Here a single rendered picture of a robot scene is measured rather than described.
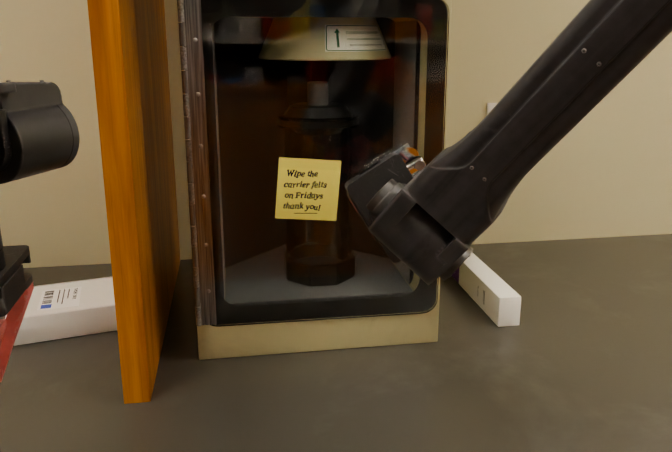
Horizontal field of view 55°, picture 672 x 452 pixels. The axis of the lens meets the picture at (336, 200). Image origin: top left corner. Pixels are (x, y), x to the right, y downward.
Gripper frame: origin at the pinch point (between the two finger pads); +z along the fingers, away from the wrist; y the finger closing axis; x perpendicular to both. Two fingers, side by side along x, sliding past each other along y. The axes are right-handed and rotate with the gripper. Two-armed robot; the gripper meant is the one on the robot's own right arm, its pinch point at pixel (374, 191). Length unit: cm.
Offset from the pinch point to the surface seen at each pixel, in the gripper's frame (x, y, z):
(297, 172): 6.4, 5.9, 4.4
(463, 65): -31, -4, 48
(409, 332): 5.5, -21.3, 5.7
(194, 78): 10.4, 21.6, 4.6
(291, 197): 8.7, 3.7, 4.5
